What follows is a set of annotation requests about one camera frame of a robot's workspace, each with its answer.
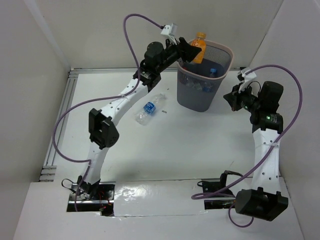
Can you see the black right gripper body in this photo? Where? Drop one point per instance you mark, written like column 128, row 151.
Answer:
column 248, row 101

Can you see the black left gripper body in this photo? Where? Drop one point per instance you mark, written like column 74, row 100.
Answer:
column 180, row 49

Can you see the small orange juice bottle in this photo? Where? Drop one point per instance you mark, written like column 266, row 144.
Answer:
column 199, row 42

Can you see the clear bottle blue cap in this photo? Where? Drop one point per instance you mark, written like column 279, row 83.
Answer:
column 208, row 85

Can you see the clear bottle blue Aqua label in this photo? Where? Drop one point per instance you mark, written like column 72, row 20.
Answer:
column 150, row 109

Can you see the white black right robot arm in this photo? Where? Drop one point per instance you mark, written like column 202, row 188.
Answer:
column 263, row 200

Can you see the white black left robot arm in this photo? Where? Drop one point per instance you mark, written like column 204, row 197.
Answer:
column 102, row 123

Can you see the grey mesh waste bin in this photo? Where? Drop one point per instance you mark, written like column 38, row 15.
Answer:
column 192, row 76

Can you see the white taped cover sheet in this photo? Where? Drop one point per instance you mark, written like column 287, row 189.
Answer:
column 157, row 198

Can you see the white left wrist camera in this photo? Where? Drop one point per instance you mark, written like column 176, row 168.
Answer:
column 169, row 32

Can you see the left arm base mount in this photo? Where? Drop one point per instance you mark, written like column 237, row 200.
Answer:
column 100, row 200

